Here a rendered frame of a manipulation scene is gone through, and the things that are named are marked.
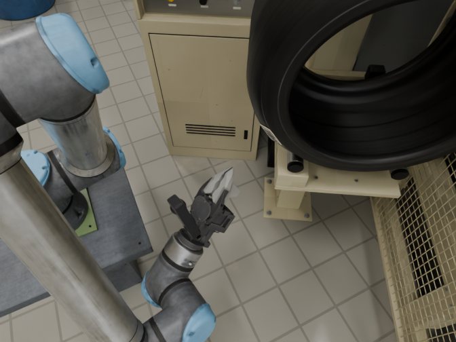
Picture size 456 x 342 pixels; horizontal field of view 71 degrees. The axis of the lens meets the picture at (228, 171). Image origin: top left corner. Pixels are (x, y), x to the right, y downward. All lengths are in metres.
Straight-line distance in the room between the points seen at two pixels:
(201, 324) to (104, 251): 0.52
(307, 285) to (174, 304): 1.05
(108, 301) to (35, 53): 0.42
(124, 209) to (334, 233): 1.14
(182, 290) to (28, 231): 0.37
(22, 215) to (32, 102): 0.16
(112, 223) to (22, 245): 0.66
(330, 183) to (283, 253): 0.81
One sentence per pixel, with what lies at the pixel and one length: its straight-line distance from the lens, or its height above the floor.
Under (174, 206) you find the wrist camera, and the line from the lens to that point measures 0.71.
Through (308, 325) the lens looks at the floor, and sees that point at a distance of 1.68.
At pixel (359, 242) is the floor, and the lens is 1.88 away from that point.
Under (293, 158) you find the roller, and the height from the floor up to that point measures 0.92.
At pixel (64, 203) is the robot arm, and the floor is 0.74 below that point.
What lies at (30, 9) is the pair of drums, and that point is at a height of 0.07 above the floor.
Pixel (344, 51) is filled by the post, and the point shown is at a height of 1.02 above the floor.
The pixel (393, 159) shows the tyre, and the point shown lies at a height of 0.99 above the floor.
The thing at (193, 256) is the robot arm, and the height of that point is 0.88.
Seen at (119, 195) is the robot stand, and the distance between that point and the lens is 1.24.
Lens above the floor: 1.62
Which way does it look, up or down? 55 degrees down
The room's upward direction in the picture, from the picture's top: straight up
